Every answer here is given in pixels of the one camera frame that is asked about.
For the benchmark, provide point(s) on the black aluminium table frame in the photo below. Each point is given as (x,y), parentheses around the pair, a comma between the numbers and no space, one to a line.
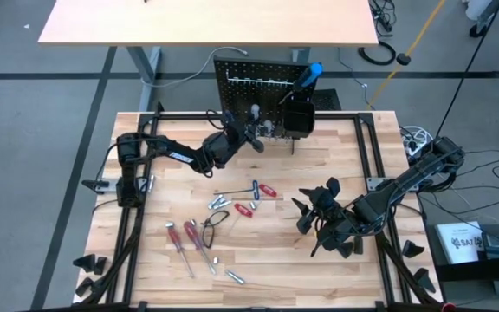
(340,116)

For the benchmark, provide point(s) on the black cart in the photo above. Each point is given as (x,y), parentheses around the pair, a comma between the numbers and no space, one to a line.
(470,273)

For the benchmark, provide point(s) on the black power strip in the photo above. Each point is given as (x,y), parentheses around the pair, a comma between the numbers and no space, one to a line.
(384,19)

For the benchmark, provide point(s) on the white object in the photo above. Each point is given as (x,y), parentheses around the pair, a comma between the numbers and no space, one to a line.
(477,8)

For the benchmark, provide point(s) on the black mesh mat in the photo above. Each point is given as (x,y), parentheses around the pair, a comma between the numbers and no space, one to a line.
(329,100)

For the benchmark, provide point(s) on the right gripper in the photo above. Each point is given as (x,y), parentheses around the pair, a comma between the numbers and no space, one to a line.
(340,225)

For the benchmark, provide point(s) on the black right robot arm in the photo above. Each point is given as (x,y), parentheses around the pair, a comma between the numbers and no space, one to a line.
(405,182)

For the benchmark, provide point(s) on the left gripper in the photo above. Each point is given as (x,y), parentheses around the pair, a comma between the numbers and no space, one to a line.
(238,136)

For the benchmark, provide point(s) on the black peg board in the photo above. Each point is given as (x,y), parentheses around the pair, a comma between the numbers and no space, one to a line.
(241,95)

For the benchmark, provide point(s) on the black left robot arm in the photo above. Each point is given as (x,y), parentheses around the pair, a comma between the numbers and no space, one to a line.
(176,154)

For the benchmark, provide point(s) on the loose black triangular block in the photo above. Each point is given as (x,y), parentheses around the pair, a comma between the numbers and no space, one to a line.
(358,245)
(345,251)

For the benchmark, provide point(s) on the light wood desk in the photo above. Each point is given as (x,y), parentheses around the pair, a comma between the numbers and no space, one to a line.
(210,21)

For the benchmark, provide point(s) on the red knob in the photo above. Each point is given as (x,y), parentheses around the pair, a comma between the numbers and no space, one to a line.
(449,307)

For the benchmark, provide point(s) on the black safety glasses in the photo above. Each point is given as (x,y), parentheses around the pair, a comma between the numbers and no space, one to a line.
(203,234)

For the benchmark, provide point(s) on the grey desk leg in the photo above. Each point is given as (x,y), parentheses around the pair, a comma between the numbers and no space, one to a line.
(303,54)
(145,69)

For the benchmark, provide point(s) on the chrome socket with black adapter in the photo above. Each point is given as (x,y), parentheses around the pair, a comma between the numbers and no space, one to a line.
(169,224)

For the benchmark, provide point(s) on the chrome extension bar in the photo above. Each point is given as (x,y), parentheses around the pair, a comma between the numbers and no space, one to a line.
(235,277)

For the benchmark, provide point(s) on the black round floor cap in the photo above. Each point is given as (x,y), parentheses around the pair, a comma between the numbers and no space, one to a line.
(404,59)

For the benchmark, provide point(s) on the white printed booklet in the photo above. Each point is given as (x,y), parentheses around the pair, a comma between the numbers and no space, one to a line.
(457,242)

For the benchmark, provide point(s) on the black plastic peg board bin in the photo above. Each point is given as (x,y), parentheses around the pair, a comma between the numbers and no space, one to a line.
(299,121)

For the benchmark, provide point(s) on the black triangular bracket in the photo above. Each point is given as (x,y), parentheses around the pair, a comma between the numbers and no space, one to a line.
(412,249)
(85,262)
(84,287)
(423,279)
(100,265)

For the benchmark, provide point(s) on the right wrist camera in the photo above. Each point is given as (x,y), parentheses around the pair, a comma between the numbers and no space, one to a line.
(334,186)

